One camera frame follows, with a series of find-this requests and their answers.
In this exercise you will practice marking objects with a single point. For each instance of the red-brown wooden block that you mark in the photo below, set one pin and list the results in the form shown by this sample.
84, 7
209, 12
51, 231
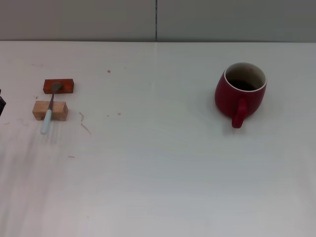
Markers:
67, 86

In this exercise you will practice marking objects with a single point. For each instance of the light wooden block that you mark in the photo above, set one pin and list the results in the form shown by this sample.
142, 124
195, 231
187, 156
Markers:
59, 108

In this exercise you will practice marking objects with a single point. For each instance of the grey partition panel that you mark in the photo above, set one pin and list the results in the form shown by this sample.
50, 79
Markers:
234, 19
74, 19

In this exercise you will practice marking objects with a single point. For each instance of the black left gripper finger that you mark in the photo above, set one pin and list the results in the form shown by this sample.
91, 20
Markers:
2, 105

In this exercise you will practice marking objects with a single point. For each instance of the red ceramic cup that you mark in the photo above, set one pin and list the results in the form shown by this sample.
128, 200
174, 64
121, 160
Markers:
227, 98

